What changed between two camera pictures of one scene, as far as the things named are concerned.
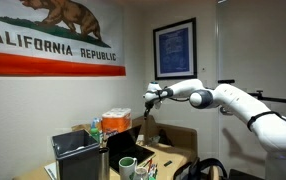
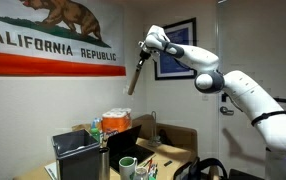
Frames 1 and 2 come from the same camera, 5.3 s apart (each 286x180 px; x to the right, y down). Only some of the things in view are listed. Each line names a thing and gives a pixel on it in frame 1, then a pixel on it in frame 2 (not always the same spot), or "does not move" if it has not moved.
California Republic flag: (53, 38) does not move
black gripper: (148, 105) -> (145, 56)
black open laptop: (123, 144) does not move
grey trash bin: (77, 155) does not move
